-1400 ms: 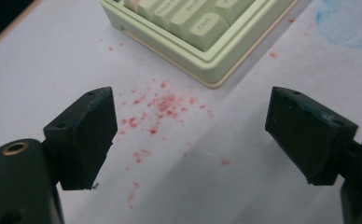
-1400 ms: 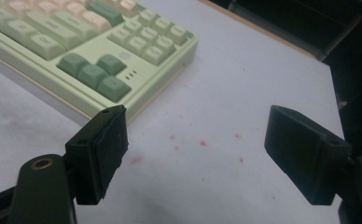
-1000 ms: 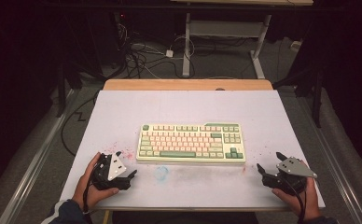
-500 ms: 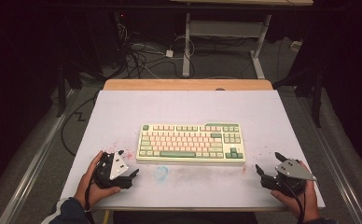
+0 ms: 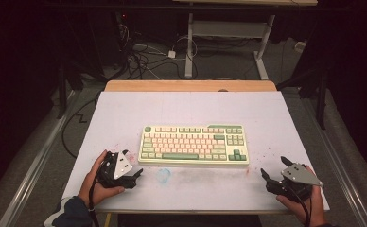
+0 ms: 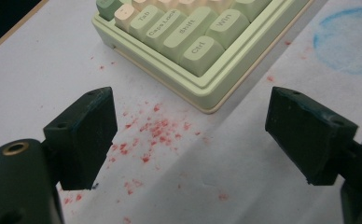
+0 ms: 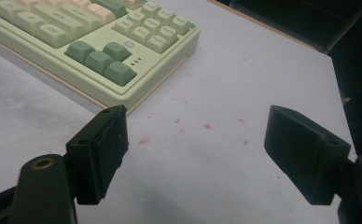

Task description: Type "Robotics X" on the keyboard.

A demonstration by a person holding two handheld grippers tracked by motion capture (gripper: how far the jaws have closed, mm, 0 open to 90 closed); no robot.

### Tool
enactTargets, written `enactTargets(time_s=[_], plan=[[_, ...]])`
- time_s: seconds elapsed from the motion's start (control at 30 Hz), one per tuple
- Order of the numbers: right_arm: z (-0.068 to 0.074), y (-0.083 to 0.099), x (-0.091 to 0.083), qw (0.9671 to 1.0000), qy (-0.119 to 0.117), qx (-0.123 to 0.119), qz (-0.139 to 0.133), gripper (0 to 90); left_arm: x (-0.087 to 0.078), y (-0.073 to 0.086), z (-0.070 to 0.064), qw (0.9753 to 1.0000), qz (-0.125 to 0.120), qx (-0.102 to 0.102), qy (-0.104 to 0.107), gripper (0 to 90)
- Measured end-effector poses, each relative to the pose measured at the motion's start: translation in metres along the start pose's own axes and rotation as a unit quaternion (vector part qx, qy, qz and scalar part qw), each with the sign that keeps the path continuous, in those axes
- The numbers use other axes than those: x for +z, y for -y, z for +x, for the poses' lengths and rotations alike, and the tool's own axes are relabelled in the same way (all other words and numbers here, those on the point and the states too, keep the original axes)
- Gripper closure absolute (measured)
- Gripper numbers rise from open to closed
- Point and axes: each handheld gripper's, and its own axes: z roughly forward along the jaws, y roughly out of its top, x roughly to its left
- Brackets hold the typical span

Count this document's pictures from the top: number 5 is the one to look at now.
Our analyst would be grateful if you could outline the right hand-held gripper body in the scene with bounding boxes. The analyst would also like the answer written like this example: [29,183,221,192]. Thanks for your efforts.
[265,162,324,202]

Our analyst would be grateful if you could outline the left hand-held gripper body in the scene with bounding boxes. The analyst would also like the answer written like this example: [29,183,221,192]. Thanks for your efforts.
[96,150,135,189]

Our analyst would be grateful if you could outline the green and cream keyboard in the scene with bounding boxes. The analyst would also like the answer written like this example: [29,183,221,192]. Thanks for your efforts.
[138,123,251,167]

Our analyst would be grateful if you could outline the person's left hand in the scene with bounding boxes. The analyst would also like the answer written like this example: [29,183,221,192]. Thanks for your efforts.
[78,149,125,208]

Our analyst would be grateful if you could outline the person's right hand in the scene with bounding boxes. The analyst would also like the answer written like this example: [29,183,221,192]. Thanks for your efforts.
[275,185,328,227]

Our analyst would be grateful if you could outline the black metal stand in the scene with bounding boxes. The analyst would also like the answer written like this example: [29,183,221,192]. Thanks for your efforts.
[275,62,331,131]
[57,60,110,120]

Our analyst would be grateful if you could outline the white table cover sheet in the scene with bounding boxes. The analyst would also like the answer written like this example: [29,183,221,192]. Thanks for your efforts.
[61,90,331,213]

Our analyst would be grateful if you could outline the white power strip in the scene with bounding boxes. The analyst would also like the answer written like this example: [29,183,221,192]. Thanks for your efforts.
[294,41,308,53]

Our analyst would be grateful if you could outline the right hand-held gripper cable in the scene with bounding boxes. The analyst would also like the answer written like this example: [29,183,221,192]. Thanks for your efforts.
[282,183,312,227]

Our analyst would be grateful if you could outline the hand-held gripper cable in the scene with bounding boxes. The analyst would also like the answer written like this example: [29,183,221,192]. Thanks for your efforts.
[282,183,312,227]
[87,157,110,227]

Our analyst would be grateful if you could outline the left hand-held gripper cable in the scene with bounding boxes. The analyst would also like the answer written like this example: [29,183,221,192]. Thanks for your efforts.
[87,157,110,227]

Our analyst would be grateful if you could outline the metal floor rail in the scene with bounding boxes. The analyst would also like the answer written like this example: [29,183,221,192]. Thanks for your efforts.
[0,89,79,227]
[298,89,367,227]

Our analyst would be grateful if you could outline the black floor cable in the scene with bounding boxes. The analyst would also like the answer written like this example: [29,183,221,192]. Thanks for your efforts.
[61,91,102,159]

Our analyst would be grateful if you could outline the tangle of floor cables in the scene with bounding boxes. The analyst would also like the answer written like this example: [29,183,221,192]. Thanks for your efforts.
[116,23,200,81]

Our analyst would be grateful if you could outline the white metal frame desk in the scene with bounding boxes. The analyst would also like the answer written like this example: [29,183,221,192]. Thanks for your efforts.
[171,0,319,81]

